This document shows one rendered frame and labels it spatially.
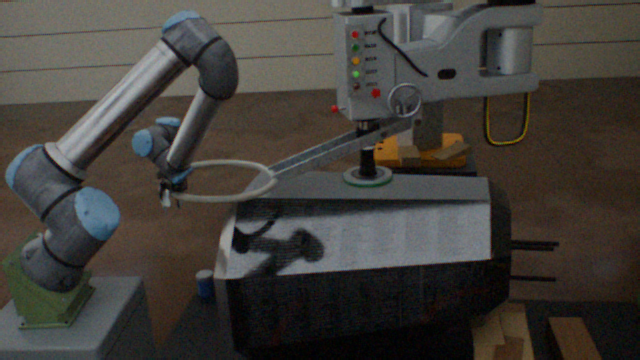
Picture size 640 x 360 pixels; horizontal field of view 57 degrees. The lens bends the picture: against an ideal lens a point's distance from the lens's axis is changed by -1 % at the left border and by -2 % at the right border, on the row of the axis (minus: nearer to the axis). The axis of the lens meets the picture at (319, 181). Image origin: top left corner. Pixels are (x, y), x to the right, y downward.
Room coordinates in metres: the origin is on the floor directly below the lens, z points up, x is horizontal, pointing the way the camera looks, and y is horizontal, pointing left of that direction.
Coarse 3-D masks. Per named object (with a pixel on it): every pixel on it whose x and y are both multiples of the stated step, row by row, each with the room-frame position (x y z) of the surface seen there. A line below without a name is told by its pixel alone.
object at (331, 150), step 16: (400, 112) 2.58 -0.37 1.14; (384, 128) 2.45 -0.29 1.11; (400, 128) 2.46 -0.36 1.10; (336, 144) 2.52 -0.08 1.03; (352, 144) 2.42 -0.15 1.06; (368, 144) 2.44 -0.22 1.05; (288, 160) 2.48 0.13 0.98; (304, 160) 2.49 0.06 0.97; (320, 160) 2.40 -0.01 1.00; (272, 176) 2.36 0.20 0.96; (288, 176) 2.37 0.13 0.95
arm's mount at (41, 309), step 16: (16, 256) 1.54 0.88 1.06; (16, 272) 1.49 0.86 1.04; (16, 288) 1.49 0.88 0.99; (32, 288) 1.48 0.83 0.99; (80, 288) 1.59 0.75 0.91; (16, 304) 1.49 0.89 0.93; (32, 304) 1.49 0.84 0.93; (48, 304) 1.49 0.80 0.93; (64, 304) 1.49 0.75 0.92; (80, 304) 1.58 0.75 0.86; (32, 320) 1.49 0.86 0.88; (48, 320) 1.49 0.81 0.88; (64, 320) 1.50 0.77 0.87
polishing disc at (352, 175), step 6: (354, 168) 2.57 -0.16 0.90; (378, 168) 2.55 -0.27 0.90; (384, 168) 2.55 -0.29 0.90; (348, 174) 2.50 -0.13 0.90; (354, 174) 2.49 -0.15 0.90; (378, 174) 2.47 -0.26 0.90; (384, 174) 2.47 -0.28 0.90; (390, 174) 2.46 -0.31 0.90; (348, 180) 2.44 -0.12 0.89; (354, 180) 2.42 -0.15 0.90; (360, 180) 2.41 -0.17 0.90; (366, 180) 2.41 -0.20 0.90; (372, 180) 2.40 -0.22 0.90; (378, 180) 2.40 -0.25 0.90; (384, 180) 2.41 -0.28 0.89
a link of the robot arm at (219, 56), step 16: (208, 48) 1.71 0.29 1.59; (224, 48) 1.73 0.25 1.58; (208, 64) 1.70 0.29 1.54; (224, 64) 1.71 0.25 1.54; (208, 80) 1.71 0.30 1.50; (224, 80) 1.71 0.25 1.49; (208, 96) 1.74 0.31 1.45; (224, 96) 1.74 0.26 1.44; (192, 112) 1.83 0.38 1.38; (208, 112) 1.80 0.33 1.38; (192, 128) 1.86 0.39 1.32; (208, 128) 1.88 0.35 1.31; (176, 144) 1.94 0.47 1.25; (192, 144) 1.90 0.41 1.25; (160, 160) 2.03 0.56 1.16; (176, 160) 1.97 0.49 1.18; (176, 176) 2.00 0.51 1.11
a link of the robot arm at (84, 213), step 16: (64, 192) 1.57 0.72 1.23; (80, 192) 1.57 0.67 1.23; (96, 192) 1.62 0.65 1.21; (48, 208) 1.54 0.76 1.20; (64, 208) 1.54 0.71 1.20; (80, 208) 1.52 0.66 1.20; (96, 208) 1.56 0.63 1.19; (112, 208) 1.62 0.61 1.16; (48, 224) 1.54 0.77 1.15; (64, 224) 1.52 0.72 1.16; (80, 224) 1.51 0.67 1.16; (96, 224) 1.52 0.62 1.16; (112, 224) 1.55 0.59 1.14; (48, 240) 1.53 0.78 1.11; (64, 240) 1.51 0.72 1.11; (80, 240) 1.51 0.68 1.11; (96, 240) 1.53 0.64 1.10; (64, 256) 1.51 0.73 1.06; (80, 256) 1.53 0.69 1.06
